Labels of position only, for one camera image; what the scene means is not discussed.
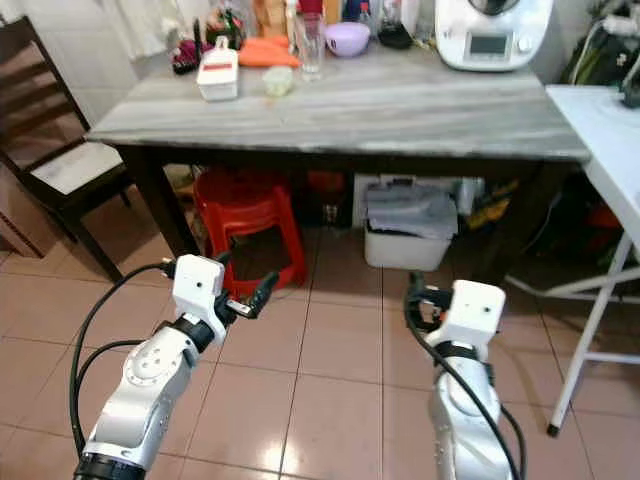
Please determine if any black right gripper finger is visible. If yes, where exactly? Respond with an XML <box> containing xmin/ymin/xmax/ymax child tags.
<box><xmin>405</xmin><ymin>269</ymin><xmax>428</xmax><ymax>332</ymax></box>

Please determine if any white bin with grey lid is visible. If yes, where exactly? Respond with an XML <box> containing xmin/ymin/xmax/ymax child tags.
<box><xmin>363</xmin><ymin>184</ymin><xmax>460</xmax><ymax>272</ymax></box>

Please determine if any red plastic stool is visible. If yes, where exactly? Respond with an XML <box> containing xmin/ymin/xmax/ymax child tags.
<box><xmin>192</xmin><ymin>167</ymin><xmax>310</xmax><ymax>292</ymax></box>

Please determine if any yellow bag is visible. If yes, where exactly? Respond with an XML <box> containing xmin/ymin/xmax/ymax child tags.
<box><xmin>464</xmin><ymin>178</ymin><xmax>523</xmax><ymax>233</ymax></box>

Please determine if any white box under table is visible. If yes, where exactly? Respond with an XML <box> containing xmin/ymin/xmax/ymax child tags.
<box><xmin>351</xmin><ymin>174</ymin><xmax>487</xmax><ymax>229</ymax></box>

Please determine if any dark table with marble top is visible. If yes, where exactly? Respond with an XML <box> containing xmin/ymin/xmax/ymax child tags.
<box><xmin>87</xmin><ymin>45</ymin><xmax>592</xmax><ymax>289</ymax></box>

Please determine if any small translucent cup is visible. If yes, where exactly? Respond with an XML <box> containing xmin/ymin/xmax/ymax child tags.
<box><xmin>262</xmin><ymin>65</ymin><xmax>296</xmax><ymax>99</ymax></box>

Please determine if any dark wooden chair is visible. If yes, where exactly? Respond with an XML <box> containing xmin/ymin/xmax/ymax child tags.
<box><xmin>0</xmin><ymin>15</ymin><xmax>138</xmax><ymax>284</ymax></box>

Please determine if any white container with red label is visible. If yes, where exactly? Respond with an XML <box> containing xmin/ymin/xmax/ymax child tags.
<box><xmin>196</xmin><ymin>37</ymin><xmax>242</xmax><ymax>103</ymax></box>

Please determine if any orange cloth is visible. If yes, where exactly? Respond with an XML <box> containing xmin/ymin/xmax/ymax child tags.
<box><xmin>237</xmin><ymin>37</ymin><xmax>302</xmax><ymax>70</ymax></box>

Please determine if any white folding table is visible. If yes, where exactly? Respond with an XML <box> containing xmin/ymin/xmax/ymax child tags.
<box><xmin>505</xmin><ymin>84</ymin><xmax>640</xmax><ymax>438</ymax></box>

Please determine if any tall clear drinking glass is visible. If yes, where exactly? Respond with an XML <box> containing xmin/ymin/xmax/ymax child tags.
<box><xmin>294</xmin><ymin>11</ymin><xmax>327</xmax><ymax>84</ymax></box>

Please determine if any dark purple object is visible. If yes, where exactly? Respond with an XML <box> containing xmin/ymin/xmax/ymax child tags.
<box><xmin>171</xmin><ymin>39</ymin><xmax>204</xmax><ymax>77</ymax></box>

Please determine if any purple bowl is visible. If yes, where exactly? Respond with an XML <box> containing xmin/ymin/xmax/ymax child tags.
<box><xmin>324</xmin><ymin>21</ymin><xmax>372</xmax><ymax>59</ymax></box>

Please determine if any small black object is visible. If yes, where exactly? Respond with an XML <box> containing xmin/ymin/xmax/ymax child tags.
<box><xmin>376</xmin><ymin>18</ymin><xmax>414</xmax><ymax>52</ymax></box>

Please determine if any white kitchen appliance with display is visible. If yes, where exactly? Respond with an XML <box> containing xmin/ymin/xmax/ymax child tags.
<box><xmin>434</xmin><ymin>0</ymin><xmax>555</xmax><ymax>73</ymax></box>

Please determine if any brown package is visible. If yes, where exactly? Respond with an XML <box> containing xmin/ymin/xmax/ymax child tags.
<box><xmin>250</xmin><ymin>0</ymin><xmax>289</xmax><ymax>41</ymax></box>

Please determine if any dark green bundle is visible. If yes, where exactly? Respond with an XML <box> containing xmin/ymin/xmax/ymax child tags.
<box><xmin>563</xmin><ymin>12</ymin><xmax>640</xmax><ymax>89</ymax></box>

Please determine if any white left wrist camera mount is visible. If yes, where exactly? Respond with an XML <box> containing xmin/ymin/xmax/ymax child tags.
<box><xmin>171</xmin><ymin>253</ymin><xmax>228</xmax><ymax>324</ymax></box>

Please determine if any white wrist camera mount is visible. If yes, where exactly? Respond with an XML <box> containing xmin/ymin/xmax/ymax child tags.
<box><xmin>171</xmin><ymin>253</ymin><xmax>228</xmax><ymax>324</ymax></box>
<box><xmin>445</xmin><ymin>279</ymin><xmax>507</xmax><ymax>351</ymax></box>

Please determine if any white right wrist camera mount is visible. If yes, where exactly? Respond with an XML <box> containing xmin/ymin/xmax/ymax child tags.
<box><xmin>445</xmin><ymin>279</ymin><xmax>507</xmax><ymax>351</ymax></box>

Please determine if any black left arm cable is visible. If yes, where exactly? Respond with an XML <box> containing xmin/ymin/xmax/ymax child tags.
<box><xmin>68</xmin><ymin>260</ymin><xmax>177</xmax><ymax>456</ymax></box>

